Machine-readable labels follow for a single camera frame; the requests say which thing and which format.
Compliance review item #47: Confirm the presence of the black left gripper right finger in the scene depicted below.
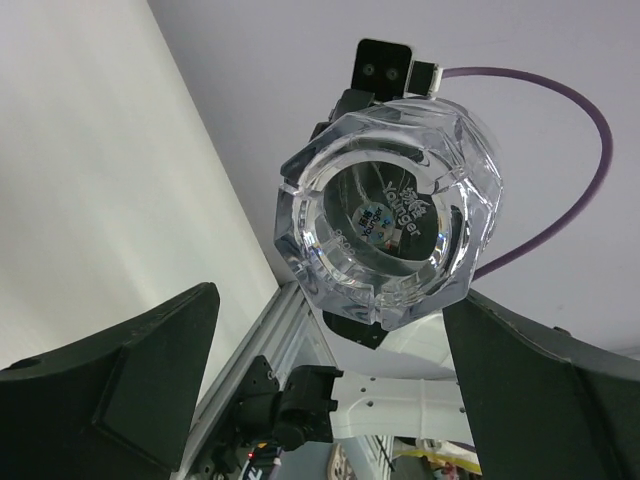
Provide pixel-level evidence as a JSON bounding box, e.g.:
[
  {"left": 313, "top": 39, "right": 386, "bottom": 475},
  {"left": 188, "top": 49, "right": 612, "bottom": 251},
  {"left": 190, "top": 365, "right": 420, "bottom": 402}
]
[{"left": 443, "top": 292, "right": 639, "bottom": 479}]

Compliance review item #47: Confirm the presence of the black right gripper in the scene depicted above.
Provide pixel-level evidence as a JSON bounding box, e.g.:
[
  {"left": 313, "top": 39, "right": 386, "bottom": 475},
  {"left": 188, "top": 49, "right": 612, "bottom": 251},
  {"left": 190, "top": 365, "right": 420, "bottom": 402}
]
[{"left": 309, "top": 87, "right": 381, "bottom": 146}]

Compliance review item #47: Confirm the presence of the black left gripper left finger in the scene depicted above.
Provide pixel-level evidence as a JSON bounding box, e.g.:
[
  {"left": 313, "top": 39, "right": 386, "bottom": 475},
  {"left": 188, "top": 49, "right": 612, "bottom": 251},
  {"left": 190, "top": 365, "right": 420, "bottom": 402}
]
[{"left": 1, "top": 282, "right": 220, "bottom": 479}]

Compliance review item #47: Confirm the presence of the clear glass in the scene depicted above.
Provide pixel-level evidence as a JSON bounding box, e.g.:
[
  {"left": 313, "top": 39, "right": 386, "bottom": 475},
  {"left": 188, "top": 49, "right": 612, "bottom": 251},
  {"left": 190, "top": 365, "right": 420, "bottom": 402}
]
[{"left": 274, "top": 97, "right": 503, "bottom": 331}]

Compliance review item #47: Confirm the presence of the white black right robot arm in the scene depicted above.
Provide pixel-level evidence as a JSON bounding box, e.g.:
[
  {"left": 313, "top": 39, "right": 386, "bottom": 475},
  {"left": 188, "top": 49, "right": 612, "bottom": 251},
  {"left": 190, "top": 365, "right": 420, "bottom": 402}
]
[{"left": 197, "top": 356, "right": 480, "bottom": 479}]

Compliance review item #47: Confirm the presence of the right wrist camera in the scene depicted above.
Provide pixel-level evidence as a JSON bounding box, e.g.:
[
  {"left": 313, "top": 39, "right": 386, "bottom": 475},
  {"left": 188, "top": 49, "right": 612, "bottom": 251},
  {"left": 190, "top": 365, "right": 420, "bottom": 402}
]
[{"left": 350, "top": 38, "right": 443, "bottom": 102}]

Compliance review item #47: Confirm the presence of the aluminium mounting rail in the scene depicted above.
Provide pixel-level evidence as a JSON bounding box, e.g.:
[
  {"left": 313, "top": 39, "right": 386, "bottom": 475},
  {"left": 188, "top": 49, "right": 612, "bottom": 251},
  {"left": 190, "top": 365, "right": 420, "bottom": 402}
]
[{"left": 173, "top": 283, "right": 339, "bottom": 479}]

